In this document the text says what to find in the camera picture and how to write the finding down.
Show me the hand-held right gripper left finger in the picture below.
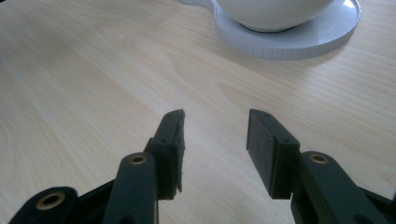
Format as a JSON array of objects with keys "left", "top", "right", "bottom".
[{"left": 144, "top": 108, "right": 187, "bottom": 201}]

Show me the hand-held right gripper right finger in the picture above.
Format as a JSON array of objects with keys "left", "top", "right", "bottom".
[{"left": 246, "top": 108, "right": 302, "bottom": 201}]

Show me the white round bowl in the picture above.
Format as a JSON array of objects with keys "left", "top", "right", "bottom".
[{"left": 215, "top": 0, "right": 336, "bottom": 34}]

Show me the white stand base with post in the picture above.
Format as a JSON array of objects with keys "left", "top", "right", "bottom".
[{"left": 178, "top": 0, "right": 362, "bottom": 62}]

